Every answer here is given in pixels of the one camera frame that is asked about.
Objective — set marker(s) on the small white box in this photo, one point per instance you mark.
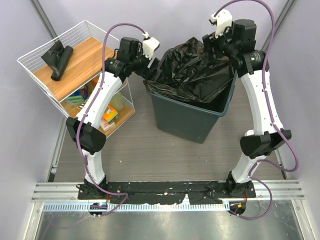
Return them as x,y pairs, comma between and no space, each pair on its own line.
106,126

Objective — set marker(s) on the yellow green sponge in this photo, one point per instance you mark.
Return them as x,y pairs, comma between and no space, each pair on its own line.
110,114

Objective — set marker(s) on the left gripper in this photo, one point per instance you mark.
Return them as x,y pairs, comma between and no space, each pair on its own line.
146,72

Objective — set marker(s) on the dark green trash bin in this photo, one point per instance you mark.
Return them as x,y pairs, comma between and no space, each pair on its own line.
192,122

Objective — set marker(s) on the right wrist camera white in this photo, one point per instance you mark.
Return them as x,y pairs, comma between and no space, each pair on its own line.
222,19

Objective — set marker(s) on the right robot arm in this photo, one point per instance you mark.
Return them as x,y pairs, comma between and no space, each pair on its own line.
236,41

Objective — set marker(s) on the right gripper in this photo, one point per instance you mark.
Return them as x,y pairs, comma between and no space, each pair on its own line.
210,41

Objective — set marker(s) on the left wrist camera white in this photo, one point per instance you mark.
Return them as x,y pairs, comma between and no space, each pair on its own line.
149,45

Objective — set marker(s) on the white wire shelf rack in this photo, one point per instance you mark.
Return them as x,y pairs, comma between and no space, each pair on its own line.
85,64

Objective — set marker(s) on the white cable duct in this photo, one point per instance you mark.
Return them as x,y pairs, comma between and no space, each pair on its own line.
86,206

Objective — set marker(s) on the white paper cup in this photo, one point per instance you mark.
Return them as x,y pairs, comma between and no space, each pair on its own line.
249,133

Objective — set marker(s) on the pale green plastic container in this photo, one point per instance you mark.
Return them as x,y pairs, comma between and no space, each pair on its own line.
117,102

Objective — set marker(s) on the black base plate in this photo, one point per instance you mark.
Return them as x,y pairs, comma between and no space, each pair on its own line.
165,192

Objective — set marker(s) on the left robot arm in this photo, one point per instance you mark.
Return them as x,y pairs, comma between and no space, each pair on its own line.
132,56

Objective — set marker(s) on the black trash bag roll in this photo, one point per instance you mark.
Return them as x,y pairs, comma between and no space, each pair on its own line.
57,58

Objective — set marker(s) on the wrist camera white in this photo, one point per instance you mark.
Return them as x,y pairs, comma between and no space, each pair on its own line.
222,19
149,45

